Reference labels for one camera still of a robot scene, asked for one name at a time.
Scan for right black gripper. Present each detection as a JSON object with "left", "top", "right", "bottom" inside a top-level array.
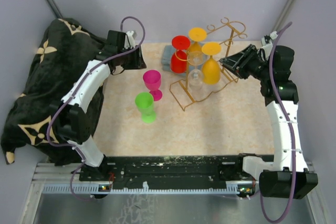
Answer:
[{"left": 219, "top": 44, "right": 272, "bottom": 81}]

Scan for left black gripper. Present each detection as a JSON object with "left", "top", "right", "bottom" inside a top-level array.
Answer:
[{"left": 119, "top": 45, "right": 147, "bottom": 70}]

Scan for pink plastic wine glass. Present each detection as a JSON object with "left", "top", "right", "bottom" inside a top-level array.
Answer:
[{"left": 143, "top": 70, "right": 163, "bottom": 101}]

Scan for yellow plastic wine glass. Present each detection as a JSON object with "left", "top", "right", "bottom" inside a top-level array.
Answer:
[{"left": 202, "top": 42, "right": 222, "bottom": 85}]

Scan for green plastic wine glass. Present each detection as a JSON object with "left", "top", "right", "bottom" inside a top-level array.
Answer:
[{"left": 135, "top": 92, "right": 156, "bottom": 123}]

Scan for clear glass wine glass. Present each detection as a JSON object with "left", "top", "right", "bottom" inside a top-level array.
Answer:
[{"left": 187, "top": 51, "right": 206, "bottom": 94}]

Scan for red plastic wine glass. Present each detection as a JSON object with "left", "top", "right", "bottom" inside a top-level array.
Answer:
[{"left": 170, "top": 35, "right": 191, "bottom": 73}]

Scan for orange plastic wine glass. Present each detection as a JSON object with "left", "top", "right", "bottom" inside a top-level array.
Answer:
[{"left": 188, "top": 27, "right": 207, "bottom": 52}]

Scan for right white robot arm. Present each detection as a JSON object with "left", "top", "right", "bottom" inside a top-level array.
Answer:
[{"left": 219, "top": 45, "right": 318, "bottom": 199}]

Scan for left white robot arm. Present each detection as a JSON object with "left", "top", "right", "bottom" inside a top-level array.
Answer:
[{"left": 48, "top": 30, "right": 146, "bottom": 180}]

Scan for folded light blue jeans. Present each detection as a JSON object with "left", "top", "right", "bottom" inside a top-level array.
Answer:
[{"left": 161, "top": 45, "right": 176, "bottom": 72}]

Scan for black floral blanket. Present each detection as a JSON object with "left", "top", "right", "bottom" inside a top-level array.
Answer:
[{"left": 1, "top": 18, "right": 107, "bottom": 166}]

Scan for gold wire glass rack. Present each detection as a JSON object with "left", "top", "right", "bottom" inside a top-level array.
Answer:
[{"left": 169, "top": 17, "right": 247, "bottom": 111}]

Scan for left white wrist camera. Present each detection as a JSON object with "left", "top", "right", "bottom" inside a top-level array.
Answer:
[{"left": 124, "top": 30, "right": 137, "bottom": 49}]

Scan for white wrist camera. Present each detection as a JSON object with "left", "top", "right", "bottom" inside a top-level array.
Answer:
[
  {"left": 124, "top": 30, "right": 137, "bottom": 49},
  {"left": 261, "top": 31, "right": 279, "bottom": 53}
]

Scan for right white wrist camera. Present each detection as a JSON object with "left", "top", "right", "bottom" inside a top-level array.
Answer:
[{"left": 261, "top": 31, "right": 279, "bottom": 53}]

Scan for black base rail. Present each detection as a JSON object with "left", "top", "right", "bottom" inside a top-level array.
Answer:
[{"left": 79, "top": 155, "right": 257, "bottom": 190}]

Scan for grey cable duct strip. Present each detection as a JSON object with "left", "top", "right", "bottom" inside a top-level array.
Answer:
[{"left": 42, "top": 180, "right": 259, "bottom": 195}]

